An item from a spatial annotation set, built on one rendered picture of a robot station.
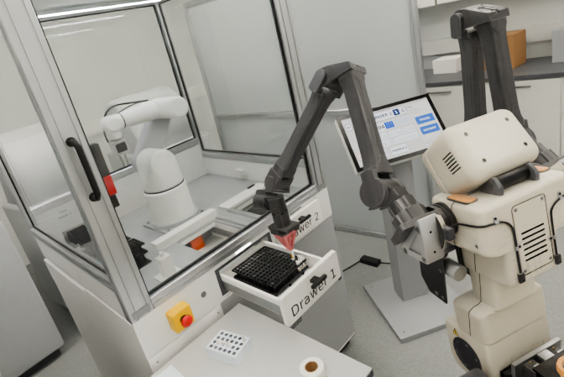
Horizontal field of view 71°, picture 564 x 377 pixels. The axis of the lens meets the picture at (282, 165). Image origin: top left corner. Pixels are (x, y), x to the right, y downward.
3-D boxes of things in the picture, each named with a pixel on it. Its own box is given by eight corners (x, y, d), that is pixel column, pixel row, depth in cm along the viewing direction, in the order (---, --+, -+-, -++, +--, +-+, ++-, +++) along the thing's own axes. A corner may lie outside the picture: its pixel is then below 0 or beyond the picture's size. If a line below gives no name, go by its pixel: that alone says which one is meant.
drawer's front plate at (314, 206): (323, 219, 186) (319, 198, 182) (282, 252, 167) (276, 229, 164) (320, 218, 187) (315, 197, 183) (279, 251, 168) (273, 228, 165)
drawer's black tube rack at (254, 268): (310, 273, 146) (305, 259, 144) (277, 302, 135) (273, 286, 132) (268, 259, 161) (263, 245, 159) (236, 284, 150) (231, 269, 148)
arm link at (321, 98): (327, 73, 113) (352, 81, 121) (315, 65, 117) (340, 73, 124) (266, 192, 130) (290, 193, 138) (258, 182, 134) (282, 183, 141)
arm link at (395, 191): (402, 201, 95) (415, 201, 99) (379, 169, 101) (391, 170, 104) (378, 223, 100) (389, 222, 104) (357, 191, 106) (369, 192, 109)
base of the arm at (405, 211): (403, 230, 90) (446, 212, 93) (383, 201, 94) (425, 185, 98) (393, 247, 97) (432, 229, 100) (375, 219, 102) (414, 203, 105)
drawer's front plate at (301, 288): (341, 275, 143) (336, 249, 140) (289, 327, 125) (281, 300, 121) (337, 274, 145) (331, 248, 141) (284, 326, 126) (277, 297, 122)
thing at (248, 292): (333, 274, 143) (331, 259, 141) (287, 319, 126) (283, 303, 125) (258, 248, 171) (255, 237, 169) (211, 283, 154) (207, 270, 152)
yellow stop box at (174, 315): (196, 321, 134) (190, 304, 132) (179, 335, 130) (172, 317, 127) (188, 316, 138) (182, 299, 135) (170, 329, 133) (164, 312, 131)
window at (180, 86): (311, 184, 183) (263, -43, 152) (147, 295, 128) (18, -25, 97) (310, 184, 183) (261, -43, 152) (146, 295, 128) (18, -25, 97)
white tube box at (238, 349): (253, 347, 129) (250, 337, 127) (237, 367, 122) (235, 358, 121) (223, 337, 135) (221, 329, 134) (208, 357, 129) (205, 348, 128)
